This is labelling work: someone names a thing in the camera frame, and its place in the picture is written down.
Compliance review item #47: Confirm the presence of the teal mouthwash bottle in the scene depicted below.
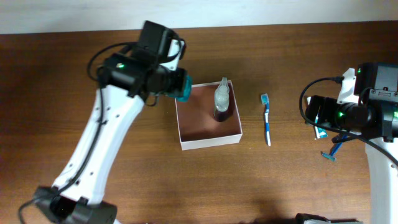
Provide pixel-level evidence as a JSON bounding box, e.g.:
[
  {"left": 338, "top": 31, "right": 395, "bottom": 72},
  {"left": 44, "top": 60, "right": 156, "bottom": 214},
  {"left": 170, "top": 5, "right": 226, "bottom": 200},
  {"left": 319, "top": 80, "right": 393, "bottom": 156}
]
[{"left": 167, "top": 75, "right": 192, "bottom": 103}]

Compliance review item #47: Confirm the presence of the white cardboard box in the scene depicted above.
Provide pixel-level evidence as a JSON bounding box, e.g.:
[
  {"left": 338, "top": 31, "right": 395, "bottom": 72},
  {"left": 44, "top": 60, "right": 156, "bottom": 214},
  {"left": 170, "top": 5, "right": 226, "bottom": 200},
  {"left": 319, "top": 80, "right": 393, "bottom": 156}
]
[{"left": 175, "top": 80, "right": 243, "bottom": 151}]

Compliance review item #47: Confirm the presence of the clear spray bottle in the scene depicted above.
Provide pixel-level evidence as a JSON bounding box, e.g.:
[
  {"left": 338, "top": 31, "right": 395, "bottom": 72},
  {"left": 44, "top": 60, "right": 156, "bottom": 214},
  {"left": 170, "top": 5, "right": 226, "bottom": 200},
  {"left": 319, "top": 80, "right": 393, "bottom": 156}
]
[{"left": 213, "top": 77, "right": 229, "bottom": 122}]

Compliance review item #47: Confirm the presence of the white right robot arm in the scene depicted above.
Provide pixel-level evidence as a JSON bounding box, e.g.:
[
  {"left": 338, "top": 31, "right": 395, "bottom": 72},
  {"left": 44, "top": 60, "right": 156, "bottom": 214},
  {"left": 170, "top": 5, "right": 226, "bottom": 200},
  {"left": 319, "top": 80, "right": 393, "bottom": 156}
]
[{"left": 298, "top": 62, "right": 397, "bottom": 223}]

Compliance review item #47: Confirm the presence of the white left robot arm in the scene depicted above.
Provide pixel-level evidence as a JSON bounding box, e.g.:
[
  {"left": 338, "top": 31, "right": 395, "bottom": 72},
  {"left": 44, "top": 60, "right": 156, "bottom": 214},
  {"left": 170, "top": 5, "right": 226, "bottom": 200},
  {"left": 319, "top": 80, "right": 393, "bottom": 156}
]
[{"left": 31, "top": 37, "right": 192, "bottom": 223}]

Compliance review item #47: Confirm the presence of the blue white toothbrush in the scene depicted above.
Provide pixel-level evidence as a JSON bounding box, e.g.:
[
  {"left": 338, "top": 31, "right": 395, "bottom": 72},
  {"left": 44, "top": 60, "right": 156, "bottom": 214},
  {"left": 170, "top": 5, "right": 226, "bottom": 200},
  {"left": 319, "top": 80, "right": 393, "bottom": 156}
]
[{"left": 261, "top": 93, "right": 271, "bottom": 146}]

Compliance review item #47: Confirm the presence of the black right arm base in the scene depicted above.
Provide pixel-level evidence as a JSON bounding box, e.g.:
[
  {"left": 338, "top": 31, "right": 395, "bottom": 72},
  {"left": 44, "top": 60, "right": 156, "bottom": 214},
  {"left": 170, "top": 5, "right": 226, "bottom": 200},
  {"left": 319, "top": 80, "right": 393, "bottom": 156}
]
[{"left": 294, "top": 213, "right": 363, "bottom": 224}]

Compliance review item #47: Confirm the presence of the blue disposable razor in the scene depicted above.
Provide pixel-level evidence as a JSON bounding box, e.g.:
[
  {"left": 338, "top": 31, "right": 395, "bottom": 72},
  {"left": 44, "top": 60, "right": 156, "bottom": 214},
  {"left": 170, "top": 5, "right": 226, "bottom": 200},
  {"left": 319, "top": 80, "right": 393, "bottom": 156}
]
[{"left": 321, "top": 134, "right": 347, "bottom": 161}]

